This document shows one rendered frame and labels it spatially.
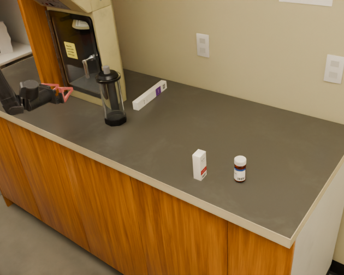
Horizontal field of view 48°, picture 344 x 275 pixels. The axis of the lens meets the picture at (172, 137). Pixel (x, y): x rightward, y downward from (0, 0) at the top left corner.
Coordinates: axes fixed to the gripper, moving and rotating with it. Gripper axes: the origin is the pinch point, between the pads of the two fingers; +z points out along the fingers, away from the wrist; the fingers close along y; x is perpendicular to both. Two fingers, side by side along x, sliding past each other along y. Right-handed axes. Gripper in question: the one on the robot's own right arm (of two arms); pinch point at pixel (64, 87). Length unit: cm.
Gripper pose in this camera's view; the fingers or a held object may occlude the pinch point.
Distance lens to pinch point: 177.4
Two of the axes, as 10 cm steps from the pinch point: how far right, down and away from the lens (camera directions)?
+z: 6.0, -4.5, 6.7
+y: -8.0, -2.2, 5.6
